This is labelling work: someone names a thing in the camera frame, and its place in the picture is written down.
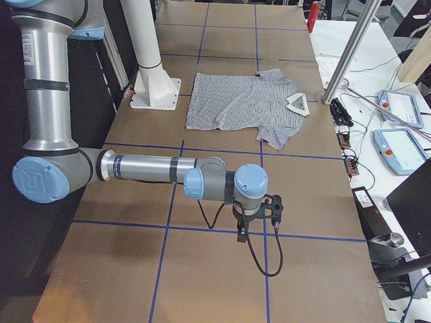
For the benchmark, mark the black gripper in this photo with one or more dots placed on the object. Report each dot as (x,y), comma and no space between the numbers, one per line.
(241,221)

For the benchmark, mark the striped polo shirt white collar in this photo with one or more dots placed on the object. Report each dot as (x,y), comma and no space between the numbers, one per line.
(269,101)

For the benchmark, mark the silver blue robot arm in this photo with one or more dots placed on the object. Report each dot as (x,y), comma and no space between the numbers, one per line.
(54,165)

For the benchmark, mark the orange black connector strip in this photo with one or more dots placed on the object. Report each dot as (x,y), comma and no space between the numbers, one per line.
(349,156)

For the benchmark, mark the black box with label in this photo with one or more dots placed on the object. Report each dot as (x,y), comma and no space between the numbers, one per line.
(372,222)

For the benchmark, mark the black clamp tool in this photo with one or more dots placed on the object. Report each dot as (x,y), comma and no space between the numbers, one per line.
(340,114)

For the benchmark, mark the black monitor stand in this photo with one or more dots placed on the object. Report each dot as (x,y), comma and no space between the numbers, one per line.
(398,259)

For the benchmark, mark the lower blue teach pendant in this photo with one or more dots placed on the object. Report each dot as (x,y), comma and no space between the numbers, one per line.
(400,150)

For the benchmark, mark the blue teach pendant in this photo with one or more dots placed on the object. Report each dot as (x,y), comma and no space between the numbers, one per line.
(400,150)
(403,106)

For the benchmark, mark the upper blue teach pendant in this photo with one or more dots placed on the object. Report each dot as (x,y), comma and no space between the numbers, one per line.
(403,106)

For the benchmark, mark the red cylinder bottle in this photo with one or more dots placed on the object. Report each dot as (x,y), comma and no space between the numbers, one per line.
(313,15)

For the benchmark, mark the wooden beam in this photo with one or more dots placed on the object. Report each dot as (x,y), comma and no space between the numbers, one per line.
(419,59)

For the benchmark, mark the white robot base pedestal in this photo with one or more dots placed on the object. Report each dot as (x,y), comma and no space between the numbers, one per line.
(154,88)

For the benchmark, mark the aluminium frame post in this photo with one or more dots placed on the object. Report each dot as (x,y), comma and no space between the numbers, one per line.
(351,47)

